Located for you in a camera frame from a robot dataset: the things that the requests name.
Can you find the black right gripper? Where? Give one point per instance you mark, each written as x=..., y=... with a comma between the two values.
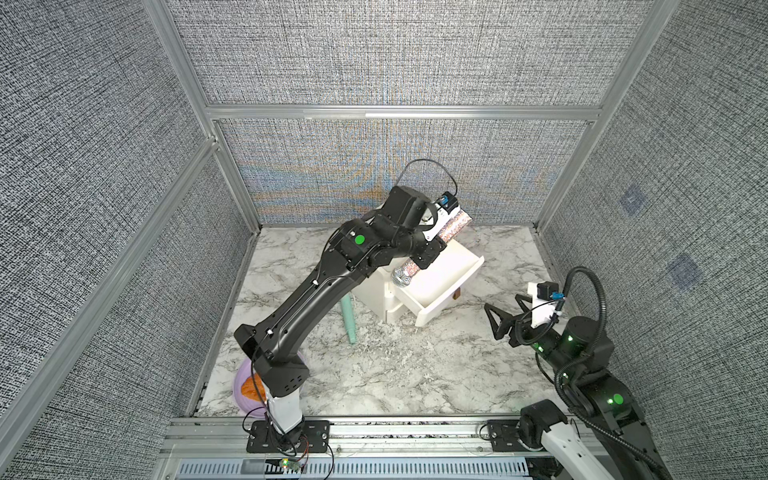
x=519, y=322

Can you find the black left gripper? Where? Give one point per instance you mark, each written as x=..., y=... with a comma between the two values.
x=429, y=253

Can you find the white top drawer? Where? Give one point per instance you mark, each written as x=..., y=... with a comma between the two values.
x=432, y=290

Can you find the mint green microphone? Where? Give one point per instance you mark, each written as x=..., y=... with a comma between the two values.
x=348, y=318

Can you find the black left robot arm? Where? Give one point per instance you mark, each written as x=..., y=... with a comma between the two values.
x=406, y=225

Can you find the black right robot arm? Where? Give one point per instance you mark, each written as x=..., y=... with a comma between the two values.
x=576, y=361

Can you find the white drawer cabinet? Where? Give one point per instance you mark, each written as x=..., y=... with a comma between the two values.
x=377, y=293

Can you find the purple plate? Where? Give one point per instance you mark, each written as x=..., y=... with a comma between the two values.
x=246, y=406

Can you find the orange pastry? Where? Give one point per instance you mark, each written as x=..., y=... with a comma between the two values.
x=253, y=389

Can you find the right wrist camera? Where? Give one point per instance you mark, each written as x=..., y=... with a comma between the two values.
x=545, y=297

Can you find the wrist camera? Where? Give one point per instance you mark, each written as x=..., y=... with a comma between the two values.
x=545, y=297
x=439, y=215

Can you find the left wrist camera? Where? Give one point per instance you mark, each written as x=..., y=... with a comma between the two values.
x=439, y=215

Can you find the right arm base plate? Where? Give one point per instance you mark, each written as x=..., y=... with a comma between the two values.
x=503, y=436

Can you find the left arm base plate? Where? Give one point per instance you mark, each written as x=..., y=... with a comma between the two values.
x=309, y=436

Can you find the aluminium front rail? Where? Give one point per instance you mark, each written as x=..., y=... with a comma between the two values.
x=359, y=447

